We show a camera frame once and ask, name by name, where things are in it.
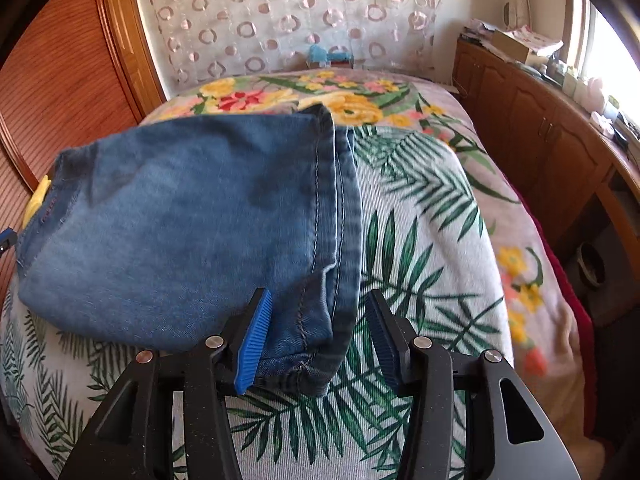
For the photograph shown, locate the yellow plush toy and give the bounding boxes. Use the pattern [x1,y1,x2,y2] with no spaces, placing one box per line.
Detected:
[22,175,53,228]

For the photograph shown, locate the leaf-print bed sheet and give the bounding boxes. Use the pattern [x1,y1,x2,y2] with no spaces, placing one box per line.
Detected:
[0,125,516,480]

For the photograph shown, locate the sheer curtain with circle pattern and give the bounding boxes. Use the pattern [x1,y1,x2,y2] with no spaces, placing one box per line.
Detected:
[132,0,453,98]

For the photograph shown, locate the wooden cabinet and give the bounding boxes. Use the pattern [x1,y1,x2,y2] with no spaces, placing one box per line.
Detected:
[452,37,640,328]

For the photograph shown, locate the cardboard box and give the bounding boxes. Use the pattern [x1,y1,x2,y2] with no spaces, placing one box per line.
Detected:
[492,27,533,63]

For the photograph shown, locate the pile of papers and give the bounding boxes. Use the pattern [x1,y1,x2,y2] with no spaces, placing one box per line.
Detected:
[460,17,563,61]

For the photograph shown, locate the blue toy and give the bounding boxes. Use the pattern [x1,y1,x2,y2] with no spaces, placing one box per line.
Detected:
[306,44,353,68]

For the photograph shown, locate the floral blanket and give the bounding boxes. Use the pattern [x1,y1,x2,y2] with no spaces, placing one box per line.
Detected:
[140,71,586,441]

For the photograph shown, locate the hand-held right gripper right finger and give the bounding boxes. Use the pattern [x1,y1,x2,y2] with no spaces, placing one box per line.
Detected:
[364,289,583,480]

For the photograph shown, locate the blue denim pants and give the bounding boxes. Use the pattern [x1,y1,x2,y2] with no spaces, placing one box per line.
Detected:
[15,104,363,397]

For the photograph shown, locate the round dark basin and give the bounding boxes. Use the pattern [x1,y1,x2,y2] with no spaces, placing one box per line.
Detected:
[575,242,606,288]

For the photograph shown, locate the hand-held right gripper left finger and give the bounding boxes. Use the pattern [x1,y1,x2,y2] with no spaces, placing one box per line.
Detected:
[57,287,275,480]

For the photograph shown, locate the window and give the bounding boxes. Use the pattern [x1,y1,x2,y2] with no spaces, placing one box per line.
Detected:
[565,0,640,111]

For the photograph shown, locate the red blanket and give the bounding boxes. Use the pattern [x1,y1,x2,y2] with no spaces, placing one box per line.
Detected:
[542,240,601,441]

